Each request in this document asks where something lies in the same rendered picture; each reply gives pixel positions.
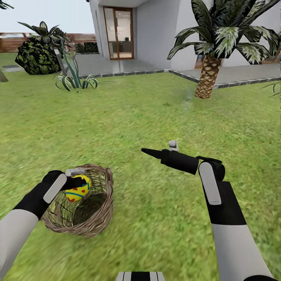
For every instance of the wicker basket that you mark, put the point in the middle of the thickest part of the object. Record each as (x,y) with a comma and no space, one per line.
(98,218)

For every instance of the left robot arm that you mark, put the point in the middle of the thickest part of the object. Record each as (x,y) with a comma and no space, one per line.
(18,224)

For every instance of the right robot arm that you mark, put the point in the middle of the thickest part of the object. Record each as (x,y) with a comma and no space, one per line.
(238,257)

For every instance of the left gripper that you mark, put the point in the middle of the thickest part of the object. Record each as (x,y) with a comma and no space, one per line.
(75,183)

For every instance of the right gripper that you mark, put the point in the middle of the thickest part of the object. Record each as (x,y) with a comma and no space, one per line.
(169,158)

